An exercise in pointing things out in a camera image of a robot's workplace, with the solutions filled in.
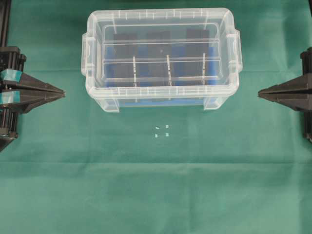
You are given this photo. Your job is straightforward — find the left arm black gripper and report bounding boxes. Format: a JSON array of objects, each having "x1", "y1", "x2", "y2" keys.
[{"x1": 0, "y1": 46, "x2": 65, "y2": 151}]

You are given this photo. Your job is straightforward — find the blue foam insert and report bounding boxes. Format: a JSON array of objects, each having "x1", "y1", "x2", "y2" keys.
[{"x1": 103, "y1": 43, "x2": 226, "y2": 107}]

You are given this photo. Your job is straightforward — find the black rectangular case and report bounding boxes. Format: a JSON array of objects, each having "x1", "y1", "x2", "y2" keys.
[
  {"x1": 147, "y1": 31, "x2": 171, "y2": 86},
  {"x1": 185, "y1": 29, "x2": 209, "y2": 85},
  {"x1": 113, "y1": 33, "x2": 137, "y2": 87}
]

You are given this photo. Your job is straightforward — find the right black rectangular case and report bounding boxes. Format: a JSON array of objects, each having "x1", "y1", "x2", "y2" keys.
[{"x1": 185, "y1": 29, "x2": 209, "y2": 85}]

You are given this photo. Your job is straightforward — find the left black rectangular case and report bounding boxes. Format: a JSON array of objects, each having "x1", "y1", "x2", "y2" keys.
[{"x1": 113, "y1": 33, "x2": 137, "y2": 87}]

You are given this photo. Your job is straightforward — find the middle black rectangular case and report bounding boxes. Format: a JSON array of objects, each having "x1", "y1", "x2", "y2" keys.
[{"x1": 147, "y1": 31, "x2": 171, "y2": 86}]

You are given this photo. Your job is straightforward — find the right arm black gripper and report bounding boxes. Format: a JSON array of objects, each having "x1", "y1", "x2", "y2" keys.
[{"x1": 258, "y1": 47, "x2": 312, "y2": 142}]

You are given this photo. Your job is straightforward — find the green table cloth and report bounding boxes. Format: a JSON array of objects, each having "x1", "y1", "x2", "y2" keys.
[{"x1": 0, "y1": 0, "x2": 312, "y2": 234}]

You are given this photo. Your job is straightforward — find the clear plastic box lid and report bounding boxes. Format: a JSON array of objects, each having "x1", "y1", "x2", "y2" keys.
[{"x1": 81, "y1": 8, "x2": 243, "y2": 102}]

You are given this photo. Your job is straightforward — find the clear plastic storage box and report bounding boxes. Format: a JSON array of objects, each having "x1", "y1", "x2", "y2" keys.
[{"x1": 81, "y1": 30, "x2": 242, "y2": 112}]

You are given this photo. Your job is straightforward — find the black frame post left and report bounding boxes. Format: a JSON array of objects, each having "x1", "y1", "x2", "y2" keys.
[{"x1": 0, "y1": 0, "x2": 11, "y2": 47}]

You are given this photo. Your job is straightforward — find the white tape marks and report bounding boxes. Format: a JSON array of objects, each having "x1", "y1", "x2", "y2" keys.
[{"x1": 154, "y1": 125, "x2": 170, "y2": 138}]

